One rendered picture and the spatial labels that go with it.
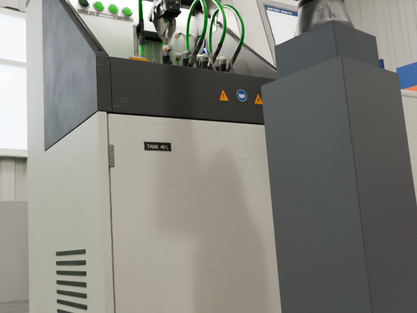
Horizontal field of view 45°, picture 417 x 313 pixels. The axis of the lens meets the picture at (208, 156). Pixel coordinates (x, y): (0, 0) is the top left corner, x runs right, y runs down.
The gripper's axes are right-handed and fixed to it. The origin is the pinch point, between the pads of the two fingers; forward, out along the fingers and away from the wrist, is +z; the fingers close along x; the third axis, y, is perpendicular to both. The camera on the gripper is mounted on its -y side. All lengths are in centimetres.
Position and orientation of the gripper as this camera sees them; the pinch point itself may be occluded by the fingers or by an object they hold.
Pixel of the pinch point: (165, 41)
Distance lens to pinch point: 186.3
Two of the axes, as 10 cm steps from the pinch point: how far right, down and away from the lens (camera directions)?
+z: 0.7, 9.8, -1.7
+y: 5.2, -1.8, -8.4
